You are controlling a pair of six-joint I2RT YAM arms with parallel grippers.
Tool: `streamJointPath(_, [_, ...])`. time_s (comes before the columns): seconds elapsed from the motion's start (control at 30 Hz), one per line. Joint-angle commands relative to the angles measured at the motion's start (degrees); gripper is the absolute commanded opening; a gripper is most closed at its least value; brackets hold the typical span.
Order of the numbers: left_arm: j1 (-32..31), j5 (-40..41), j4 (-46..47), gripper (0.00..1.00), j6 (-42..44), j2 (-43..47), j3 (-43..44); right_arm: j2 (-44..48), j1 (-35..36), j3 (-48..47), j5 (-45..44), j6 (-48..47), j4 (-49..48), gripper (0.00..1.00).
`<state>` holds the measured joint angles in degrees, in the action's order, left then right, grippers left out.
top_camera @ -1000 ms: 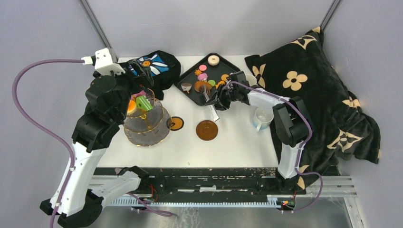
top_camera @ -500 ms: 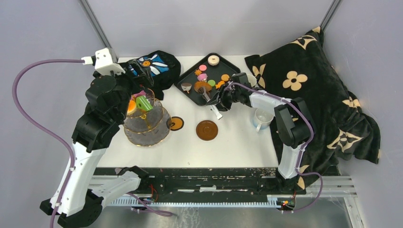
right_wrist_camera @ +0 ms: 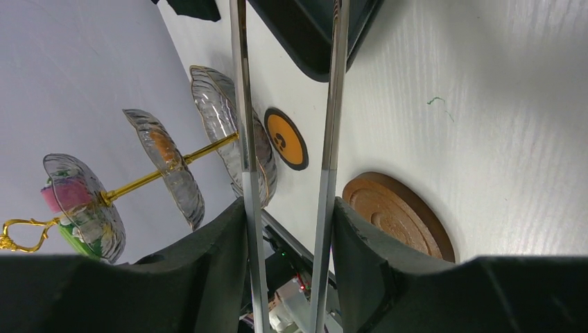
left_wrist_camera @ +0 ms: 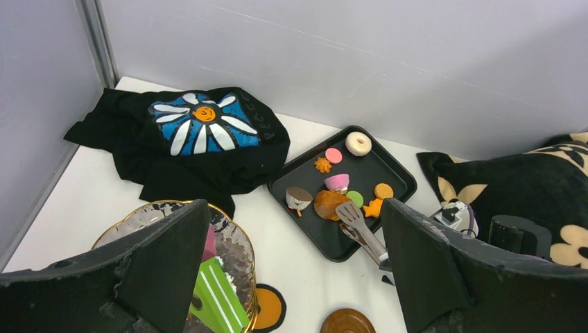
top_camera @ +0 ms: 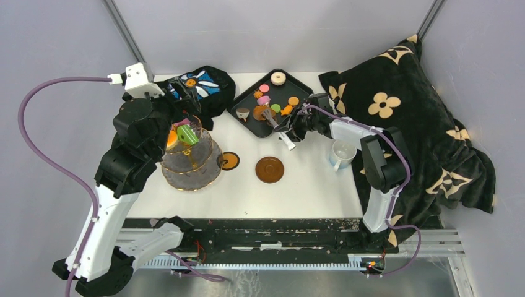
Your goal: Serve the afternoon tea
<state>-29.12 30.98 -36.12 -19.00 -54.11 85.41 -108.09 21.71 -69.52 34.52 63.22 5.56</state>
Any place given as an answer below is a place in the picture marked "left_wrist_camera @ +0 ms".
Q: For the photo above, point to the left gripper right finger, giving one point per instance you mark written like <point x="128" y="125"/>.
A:
<point x="449" y="282"/>

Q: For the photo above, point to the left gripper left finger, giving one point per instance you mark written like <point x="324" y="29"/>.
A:
<point x="142" y="282"/>

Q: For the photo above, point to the green cake slice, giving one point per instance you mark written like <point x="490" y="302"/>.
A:
<point x="215" y="302"/>

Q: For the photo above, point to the metal tongs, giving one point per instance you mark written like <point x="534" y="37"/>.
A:
<point x="353" y="225"/>

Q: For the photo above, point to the pink frosted cupcake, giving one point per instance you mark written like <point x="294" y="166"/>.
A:
<point x="337" y="183"/>

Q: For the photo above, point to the chocolate macaron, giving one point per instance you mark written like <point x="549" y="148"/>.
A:
<point x="298" y="199"/>

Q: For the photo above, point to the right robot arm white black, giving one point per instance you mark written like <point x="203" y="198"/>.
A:
<point x="520" y="236"/>

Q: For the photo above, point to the orange fish cookie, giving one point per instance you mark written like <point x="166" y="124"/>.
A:
<point x="373" y="209"/>

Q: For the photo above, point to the brown round coaster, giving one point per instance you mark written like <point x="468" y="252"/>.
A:
<point x="347" y="321"/>

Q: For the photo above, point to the small orange cookie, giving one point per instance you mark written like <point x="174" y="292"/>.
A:
<point x="383" y="191"/>

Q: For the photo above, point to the green macaron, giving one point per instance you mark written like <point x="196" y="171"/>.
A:
<point x="356" y="197"/>

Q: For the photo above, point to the orange black round coaster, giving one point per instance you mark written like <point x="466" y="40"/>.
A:
<point x="271" y="309"/>

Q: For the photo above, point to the black floral blanket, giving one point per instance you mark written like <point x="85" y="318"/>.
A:
<point x="547" y="186"/>

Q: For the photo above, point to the black flower-print cloth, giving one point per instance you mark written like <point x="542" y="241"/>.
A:
<point x="187" y="145"/>

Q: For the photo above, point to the black serving tray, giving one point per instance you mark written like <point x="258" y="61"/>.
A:
<point x="364" y="174"/>

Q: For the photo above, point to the pink macaron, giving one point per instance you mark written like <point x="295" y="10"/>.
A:
<point x="333" y="155"/>

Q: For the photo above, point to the orange swirl cookie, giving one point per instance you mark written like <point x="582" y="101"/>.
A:
<point x="323" y="165"/>

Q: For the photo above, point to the white ring donut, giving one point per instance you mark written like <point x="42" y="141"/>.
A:
<point x="358" y="144"/>

